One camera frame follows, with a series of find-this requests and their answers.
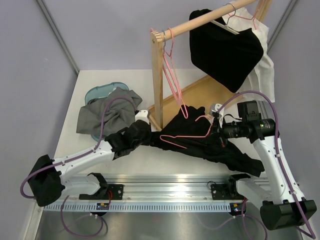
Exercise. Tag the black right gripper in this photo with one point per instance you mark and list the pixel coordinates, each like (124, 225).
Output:
(216, 131)

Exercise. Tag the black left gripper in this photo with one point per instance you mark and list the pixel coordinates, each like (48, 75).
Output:
(148, 140)

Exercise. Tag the black garment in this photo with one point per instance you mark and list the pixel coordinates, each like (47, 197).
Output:
(229, 155)
(226, 57)

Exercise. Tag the grey pleated skirt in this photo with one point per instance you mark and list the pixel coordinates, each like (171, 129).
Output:
(107, 115)

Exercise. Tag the pink hanger with black garment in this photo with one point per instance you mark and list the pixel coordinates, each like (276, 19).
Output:
(181, 129)

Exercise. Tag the pink clothes hanger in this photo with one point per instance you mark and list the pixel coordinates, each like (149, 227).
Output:
(167, 62)

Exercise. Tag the pink hanger with grey skirt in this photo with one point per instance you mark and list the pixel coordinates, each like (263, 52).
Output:
(175, 75)

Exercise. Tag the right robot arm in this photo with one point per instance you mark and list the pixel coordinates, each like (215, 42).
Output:
(284, 205)

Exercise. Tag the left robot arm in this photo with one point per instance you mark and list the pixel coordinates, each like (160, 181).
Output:
(82, 162)

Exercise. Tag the wooden hanger with black garment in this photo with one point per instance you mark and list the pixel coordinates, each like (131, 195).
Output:
(225, 27)

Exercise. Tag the pink hanger with white garment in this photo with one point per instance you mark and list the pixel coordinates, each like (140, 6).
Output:
(240, 20)

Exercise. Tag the wooden clothes rack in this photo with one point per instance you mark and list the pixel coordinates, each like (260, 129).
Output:
(201, 93)

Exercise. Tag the teal plastic basin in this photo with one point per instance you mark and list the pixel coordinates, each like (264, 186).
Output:
(100, 92)

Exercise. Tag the white garment on rack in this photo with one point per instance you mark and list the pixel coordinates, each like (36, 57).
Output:
(261, 78)

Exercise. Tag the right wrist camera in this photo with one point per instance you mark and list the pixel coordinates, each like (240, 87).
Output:
(217, 111)

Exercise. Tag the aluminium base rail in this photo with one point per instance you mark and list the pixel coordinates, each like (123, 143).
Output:
(95, 188)

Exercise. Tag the white slotted cable duct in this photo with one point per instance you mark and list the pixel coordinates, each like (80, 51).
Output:
(139, 207)

